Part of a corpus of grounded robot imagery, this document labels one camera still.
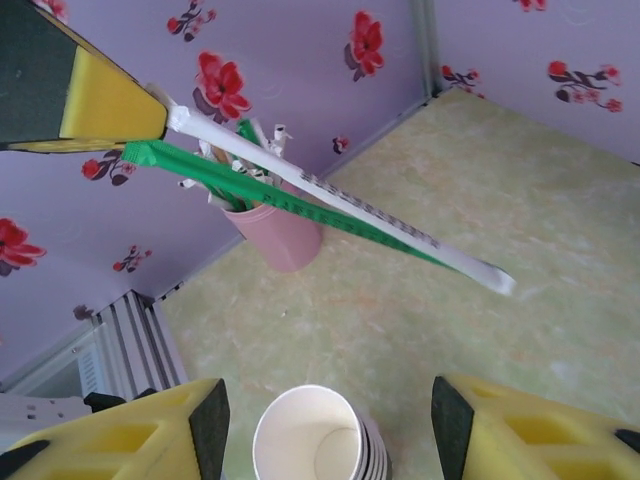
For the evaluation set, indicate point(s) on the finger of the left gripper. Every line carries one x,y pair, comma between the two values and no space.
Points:
60,146
100,100

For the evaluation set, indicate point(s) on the pink straw holder cup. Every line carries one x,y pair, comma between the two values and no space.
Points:
285,240

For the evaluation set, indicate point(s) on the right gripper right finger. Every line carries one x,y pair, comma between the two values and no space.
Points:
540,440

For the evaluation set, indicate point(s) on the green straw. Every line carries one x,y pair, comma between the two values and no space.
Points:
247,140
300,212
235,200

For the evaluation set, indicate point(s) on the aluminium front rail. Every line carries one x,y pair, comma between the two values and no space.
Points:
145,345

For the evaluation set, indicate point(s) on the stack of paper cups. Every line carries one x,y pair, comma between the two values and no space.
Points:
310,435

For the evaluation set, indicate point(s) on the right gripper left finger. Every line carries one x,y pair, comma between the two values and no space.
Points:
115,445

